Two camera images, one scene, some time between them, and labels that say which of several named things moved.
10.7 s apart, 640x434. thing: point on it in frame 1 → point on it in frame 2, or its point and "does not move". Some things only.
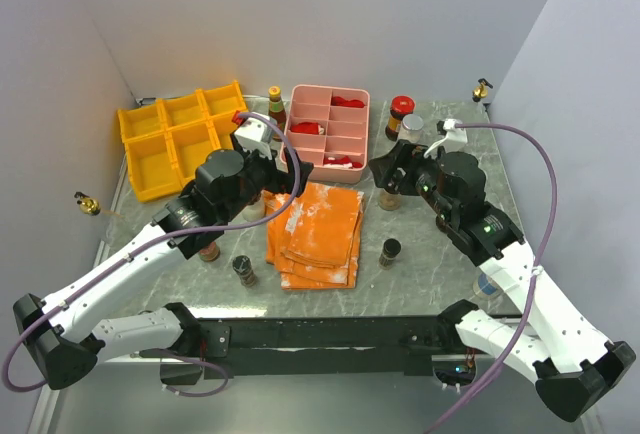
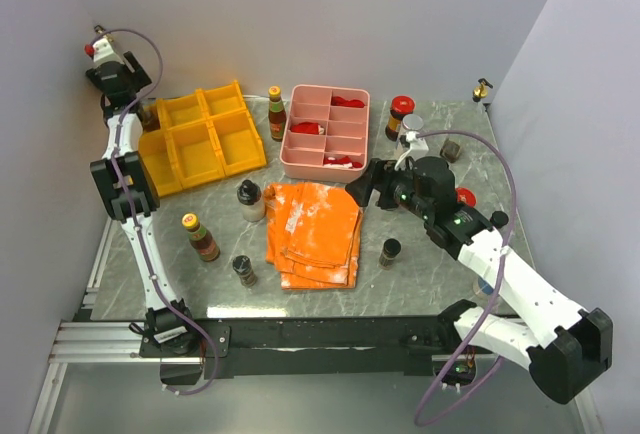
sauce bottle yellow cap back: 276,112 does not move
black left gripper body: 260,173 → 138,79
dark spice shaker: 242,265 does not move
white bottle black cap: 255,209 does not move
